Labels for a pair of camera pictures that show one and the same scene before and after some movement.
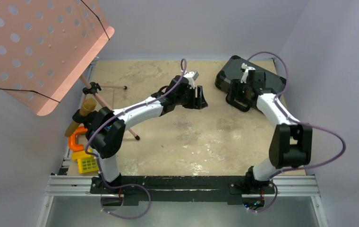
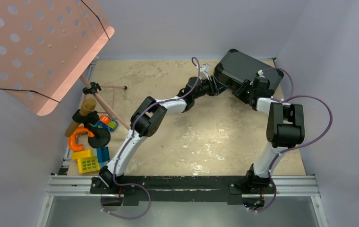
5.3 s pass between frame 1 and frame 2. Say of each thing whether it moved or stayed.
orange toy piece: stayed
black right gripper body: stayed
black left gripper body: moved
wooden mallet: stayed
